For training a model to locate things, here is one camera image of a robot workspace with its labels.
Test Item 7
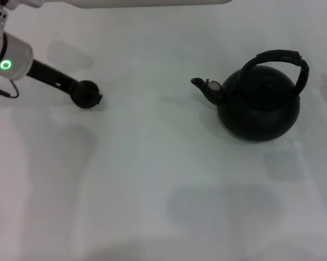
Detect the black round teapot with handle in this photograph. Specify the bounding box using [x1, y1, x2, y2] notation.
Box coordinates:
[190, 49, 310, 142]

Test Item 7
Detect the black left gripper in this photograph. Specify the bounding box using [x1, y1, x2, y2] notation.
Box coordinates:
[26, 59, 104, 105]

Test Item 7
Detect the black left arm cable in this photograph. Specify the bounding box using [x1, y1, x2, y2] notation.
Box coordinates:
[0, 80, 20, 99]

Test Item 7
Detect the small black teacup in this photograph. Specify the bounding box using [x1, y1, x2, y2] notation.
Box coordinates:
[72, 80, 101, 110]

